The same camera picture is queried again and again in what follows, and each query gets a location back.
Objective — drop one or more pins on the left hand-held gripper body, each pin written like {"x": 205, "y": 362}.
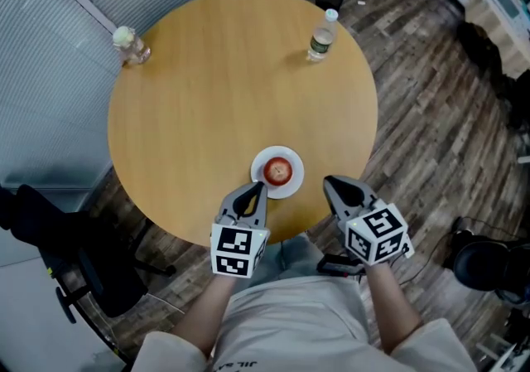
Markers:
{"x": 232, "y": 246}

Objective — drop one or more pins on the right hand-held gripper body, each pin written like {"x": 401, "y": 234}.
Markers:
{"x": 374, "y": 235}

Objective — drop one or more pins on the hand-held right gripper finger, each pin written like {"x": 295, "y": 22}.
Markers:
{"x": 333, "y": 196}
{"x": 360, "y": 187}

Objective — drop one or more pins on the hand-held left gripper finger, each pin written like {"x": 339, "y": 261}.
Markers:
{"x": 234, "y": 197}
{"x": 262, "y": 202}

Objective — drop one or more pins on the red apple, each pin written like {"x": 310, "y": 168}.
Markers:
{"x": 278, "y": 171}

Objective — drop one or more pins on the white plate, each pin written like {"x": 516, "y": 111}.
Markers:
{"x": 290, "y": 155}

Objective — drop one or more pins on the person's left forearm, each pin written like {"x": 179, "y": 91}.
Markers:
{"x": 203, "y": 312}

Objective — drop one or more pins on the person's right forearm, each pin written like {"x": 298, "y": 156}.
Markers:
{"x": 389, "y": 308}

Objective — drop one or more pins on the black and red hand tool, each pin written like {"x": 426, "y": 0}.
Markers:
{"x": 339, "y": 267}

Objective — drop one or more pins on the person's grey trousers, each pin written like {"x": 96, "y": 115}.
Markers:
{"x": 295, "y": 256}

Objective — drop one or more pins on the person's beige shirt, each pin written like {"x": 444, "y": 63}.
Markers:
{"x": 290, "y": 325}

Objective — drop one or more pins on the black rounded swivel chair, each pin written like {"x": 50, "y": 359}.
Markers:
{"x": 482, "y": 264}

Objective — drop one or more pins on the clear plastic water bottle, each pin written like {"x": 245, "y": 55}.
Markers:
{"x": 321, "y": 40}

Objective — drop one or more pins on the black office chair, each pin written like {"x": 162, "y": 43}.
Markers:
{"x": 62, "y": 246}

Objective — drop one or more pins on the glass jar with white lid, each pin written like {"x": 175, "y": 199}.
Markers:
{"x": 132, "y": 49}

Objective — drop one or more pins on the black bag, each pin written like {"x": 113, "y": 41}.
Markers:
{"x": 480, "y": 44}

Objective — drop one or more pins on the light wooden shelf unit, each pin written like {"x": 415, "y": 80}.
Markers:
{"x": 494, "y": 32}

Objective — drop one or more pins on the white appliance with screen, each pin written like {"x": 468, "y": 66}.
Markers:
{"x": 508, "y": 6}

